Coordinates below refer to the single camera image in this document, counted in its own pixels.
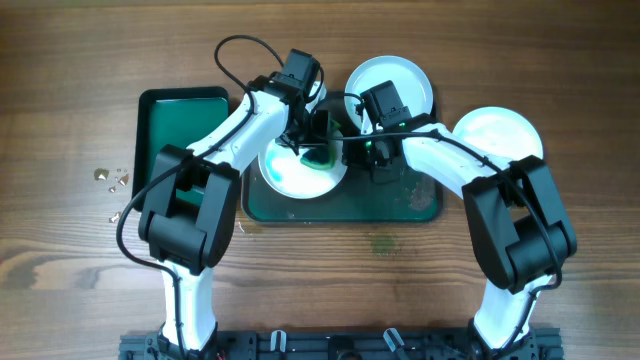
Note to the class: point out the large dark serving tray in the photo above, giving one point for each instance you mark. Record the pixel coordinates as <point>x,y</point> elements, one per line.
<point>397,195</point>

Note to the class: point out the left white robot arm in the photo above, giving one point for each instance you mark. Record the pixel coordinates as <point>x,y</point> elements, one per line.
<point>189,208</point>

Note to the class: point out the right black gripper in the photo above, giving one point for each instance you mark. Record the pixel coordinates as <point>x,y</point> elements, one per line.
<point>351,155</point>

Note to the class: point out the white plate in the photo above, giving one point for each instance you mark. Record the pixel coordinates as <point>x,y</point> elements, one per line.
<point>411,82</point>
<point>500,131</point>
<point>295,177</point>

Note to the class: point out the small green water tray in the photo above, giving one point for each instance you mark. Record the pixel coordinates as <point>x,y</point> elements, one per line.
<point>175,116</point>

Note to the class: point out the white plate bottom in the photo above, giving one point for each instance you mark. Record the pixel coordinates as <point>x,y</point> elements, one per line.
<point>295,177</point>

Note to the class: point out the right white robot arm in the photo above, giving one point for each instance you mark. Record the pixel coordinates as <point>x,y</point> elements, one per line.
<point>520,231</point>

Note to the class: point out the green yellow sponge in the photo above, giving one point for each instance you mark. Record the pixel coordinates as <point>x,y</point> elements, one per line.
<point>325,151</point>

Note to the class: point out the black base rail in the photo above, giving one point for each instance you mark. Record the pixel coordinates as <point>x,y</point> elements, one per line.
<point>443,343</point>

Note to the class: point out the white plate top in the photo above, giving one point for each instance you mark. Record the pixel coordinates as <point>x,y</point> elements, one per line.
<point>411,82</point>

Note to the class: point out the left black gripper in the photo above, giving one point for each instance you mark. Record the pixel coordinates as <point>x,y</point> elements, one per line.
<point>316,133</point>

